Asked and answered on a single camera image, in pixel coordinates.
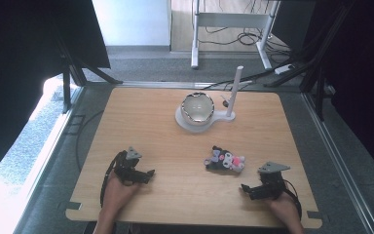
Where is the black cable on floor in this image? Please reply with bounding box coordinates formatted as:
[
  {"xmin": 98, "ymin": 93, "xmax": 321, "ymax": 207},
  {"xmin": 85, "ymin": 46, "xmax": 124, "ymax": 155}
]
[{"xmin": 75, "ymin": 109, "xmax": 105, "ymax": 174}]

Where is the black and pink plush toy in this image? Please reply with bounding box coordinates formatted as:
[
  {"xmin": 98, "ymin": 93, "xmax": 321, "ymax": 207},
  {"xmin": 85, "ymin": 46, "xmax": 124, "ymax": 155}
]
[{"xmin": 204, "ymin": 145, "xmax": 246, "ymax": 175}]

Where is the person's right hand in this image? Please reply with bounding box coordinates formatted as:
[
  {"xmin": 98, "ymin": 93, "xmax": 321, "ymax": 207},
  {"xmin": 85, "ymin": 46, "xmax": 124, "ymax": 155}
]
[{"xmin": 265, "ymin": 190, "xmax": 299, "ymax": 226}]

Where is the dark curtain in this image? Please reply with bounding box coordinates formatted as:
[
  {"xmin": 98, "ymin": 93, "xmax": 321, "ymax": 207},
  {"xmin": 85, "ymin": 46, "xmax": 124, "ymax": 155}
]
[
  {"xmin": 0, "ymin": 0, "xmax": 111, "ymax": 186},
  {"xmin": 271, "ymin": 0, "xmax": 374, "ymax": 184}
]

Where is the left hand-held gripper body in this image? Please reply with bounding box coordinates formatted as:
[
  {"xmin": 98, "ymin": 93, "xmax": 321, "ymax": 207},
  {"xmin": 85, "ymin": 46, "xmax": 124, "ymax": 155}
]
[{"xmin": 112, "ymin": 146, "xmax": 148, "ymax": 187}]

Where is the black cable to power strip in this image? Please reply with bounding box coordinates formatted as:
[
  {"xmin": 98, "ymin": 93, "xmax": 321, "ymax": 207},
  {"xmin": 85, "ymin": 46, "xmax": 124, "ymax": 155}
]
[{"xmin": 201, "ymin": 58, "xmax": 295, "ymax": 91}]

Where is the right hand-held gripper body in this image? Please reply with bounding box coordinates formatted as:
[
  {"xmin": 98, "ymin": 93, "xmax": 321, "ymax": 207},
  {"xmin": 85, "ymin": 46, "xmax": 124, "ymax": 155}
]
[{"xmin": 256, "ymin": 161, "xmax": 292, "ymax": 201}]

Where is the white metal desk frame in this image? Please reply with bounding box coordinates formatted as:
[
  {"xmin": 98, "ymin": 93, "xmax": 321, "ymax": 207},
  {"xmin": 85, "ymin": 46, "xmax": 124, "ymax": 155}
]
[{"xmin": 190, "ymin": 0, "xmax": 281, "ymax": 71}]

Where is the black metal stand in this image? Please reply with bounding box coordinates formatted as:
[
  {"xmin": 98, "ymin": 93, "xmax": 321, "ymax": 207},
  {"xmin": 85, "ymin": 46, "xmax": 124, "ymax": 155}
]
[
  {"xmin": 264, "ymin": 0, "xmax": 337, "ymax": 122},
  {"xmin": 54, "ymin": 30, "xmax": 125, "ymax": 115}
]

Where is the person's left hand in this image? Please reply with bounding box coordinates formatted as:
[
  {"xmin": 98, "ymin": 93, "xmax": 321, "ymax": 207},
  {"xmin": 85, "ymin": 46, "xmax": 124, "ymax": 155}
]
[{"xmin": 104, "ymin": 170, "xmax": 141, "ymax": 213}]

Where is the tangle of black floor cables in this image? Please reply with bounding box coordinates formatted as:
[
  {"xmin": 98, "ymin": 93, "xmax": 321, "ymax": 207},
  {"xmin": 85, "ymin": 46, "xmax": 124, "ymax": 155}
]
[{"xmin": 197, "ymin": 24, "xmax": 291, "ymax": 57}]

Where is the white stand with pole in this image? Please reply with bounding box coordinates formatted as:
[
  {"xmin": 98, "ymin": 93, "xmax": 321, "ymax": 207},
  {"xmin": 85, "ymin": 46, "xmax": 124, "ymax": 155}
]
[{"xmin": 174, "ymin": 65, "xmax": 253, "ymax": 134}]

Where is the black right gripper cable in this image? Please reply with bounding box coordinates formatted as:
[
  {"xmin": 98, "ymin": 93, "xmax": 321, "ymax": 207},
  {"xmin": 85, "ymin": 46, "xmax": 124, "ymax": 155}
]
[{"xmin": 282, "ymin": 178, "xmax": 303, "ymax": 219}]

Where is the white power strip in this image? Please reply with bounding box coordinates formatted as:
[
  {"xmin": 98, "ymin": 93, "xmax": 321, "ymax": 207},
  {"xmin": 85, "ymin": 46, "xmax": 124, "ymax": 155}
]
[{"xmin": 274, "ymin": 63, "xmax": 296, "ymax": 75}]

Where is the shiny silver bowl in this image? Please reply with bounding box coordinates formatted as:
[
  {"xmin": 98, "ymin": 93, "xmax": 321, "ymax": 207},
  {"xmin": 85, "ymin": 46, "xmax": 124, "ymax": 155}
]
[{"xmin": 180, "ymin": 92, "xmax": 216, "ymax": 125}]

